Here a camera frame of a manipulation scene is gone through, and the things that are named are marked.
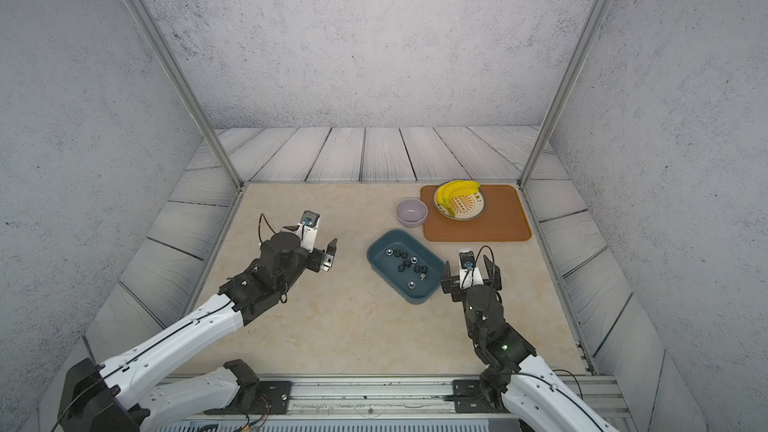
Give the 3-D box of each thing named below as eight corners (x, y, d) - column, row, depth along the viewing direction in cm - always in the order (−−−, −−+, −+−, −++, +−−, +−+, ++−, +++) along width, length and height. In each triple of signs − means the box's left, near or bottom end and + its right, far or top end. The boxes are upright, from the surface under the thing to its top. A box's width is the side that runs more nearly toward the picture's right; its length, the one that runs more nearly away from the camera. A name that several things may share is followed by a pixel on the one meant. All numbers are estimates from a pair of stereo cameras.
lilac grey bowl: (396, 229, 107) (396, 221, 103) (396, 205, 114) (396, 197, 111) (428, 229, 107) (429, 221, 103) (426, 205, 114) (427, 197, 111)
